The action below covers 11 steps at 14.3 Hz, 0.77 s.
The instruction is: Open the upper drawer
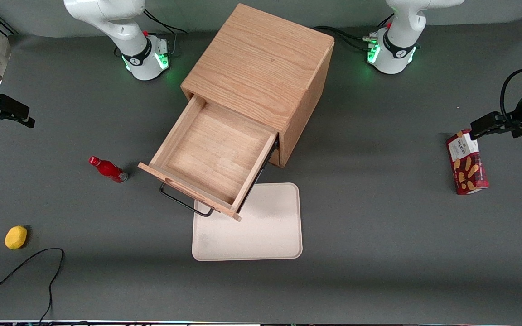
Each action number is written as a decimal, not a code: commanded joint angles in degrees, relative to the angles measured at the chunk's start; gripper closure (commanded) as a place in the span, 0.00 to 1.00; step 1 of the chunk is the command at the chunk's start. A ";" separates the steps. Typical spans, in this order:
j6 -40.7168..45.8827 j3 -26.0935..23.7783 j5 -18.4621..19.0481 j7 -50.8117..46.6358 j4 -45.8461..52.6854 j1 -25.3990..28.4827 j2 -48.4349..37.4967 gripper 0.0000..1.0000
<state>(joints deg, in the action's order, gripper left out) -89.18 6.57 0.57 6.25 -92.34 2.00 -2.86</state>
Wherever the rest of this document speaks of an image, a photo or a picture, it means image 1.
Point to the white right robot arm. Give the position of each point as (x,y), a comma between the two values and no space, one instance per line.
(125,40)

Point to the white rectangular plastic tray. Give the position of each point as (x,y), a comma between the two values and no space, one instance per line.
(265,226)

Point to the small red bottle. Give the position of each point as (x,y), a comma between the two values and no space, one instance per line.
(107,169)

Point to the yellow lemon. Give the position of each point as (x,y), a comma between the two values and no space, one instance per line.
(16,237)

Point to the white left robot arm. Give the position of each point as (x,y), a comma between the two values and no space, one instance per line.
(397,50)

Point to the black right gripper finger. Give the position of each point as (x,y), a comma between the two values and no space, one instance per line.
(12,108)
(28,123)

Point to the red shortbread cookie box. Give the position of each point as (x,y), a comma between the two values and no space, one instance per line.
(467,165)

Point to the oak wooden drawer cabinet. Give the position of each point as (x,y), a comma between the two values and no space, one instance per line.
(265,59)

